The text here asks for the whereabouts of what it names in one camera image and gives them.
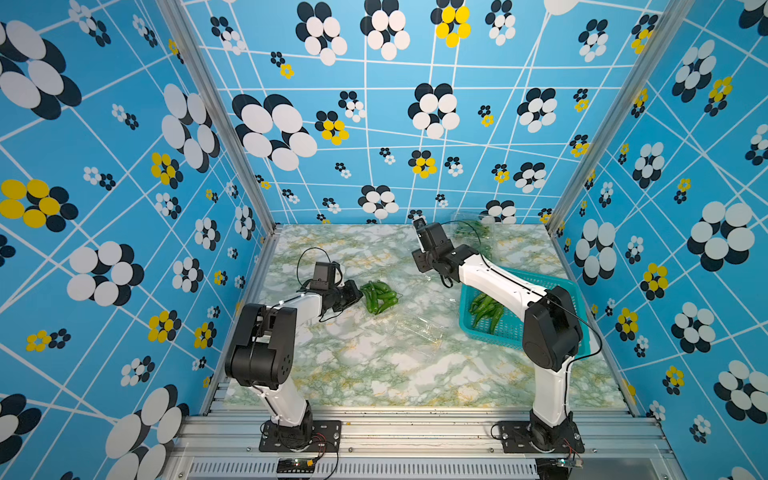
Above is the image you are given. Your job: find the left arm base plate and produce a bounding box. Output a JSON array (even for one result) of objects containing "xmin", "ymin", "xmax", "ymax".
[{"xmin": 258, "ymin": 420, "xmax": 342, "ymax": 453}]

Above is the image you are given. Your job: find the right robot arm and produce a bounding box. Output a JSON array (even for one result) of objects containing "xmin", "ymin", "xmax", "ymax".
[{"xmin": 412, "ymin": 219, "xmax": 587, "ymax": 453}]

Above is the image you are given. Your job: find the circuit board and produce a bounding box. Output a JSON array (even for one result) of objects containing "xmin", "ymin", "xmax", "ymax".
[
  {"xmin": 536, "ymin": 458, "xmax": 583, "ymax": 480},
  {"xmin": 276, "ymin": 458, "xmax": 318, "ymax": 476}
]

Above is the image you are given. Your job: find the teal plastic basket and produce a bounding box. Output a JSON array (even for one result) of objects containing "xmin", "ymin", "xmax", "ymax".
[{"xmin": 458, "ymin": 268, "xmax": 592, "ymax": 352}]

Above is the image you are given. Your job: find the left circuit board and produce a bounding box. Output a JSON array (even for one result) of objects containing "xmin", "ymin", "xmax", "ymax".
[{"xmin": 276, "ymin": 458, "xmax": 318, "ymax": 476}]

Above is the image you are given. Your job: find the aluminium front rail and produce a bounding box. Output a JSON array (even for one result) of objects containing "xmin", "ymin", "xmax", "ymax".
[{"xmin": 162, "ymin": 407, "xmax": 685, "ymax": 479}]

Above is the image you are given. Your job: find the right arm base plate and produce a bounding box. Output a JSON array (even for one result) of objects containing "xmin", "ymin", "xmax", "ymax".
[{"xmin": 491, "ymin": 420, "xmax": 585, "ymax": 455}]

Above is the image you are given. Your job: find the right circuit board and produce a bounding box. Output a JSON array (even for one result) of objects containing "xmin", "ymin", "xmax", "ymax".
[{"xmin": 536, "ymin": 458, "xmax": 583, "ymax": 480}]

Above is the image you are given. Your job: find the right frame post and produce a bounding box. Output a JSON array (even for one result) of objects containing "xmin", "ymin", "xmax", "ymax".
[{"xmin": 547, "ymin": 0, "xmax": 695, "ymax": 237}]

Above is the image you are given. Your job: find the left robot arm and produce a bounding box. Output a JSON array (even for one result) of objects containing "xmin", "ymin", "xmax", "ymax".
[{"xmin": 224, "ymin": 261, "xmax": 363, "ymax": 451}]

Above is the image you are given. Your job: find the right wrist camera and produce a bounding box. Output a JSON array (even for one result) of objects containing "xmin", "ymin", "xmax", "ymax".
[{"xmin": 413, "ymin": 218, "xmax": 427, "ymax": 236}]

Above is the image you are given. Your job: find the frame post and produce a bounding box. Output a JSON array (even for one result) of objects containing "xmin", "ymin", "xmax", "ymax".
[
  {"xmin": 157, "ymin": 0, "xmax": 277, "ymax": 238},
  {"xmin": 547, "ymin": 0, "xmax": 695, "ymax": 237}
]

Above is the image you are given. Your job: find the left frame post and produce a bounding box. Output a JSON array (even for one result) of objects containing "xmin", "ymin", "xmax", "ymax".
[{"xmin": 157, "ymin": 0, "xmax": 277, "ymax": 238}]

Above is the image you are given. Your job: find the green pepper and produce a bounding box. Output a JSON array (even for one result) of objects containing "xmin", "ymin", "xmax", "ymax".
[
  {"xmin": 469, "ymin": 293, "xmax": 497, "ymax": 328},
  {"xmin": 488, "ymin": 302, "xmax": 505, "ymax": 335}
]

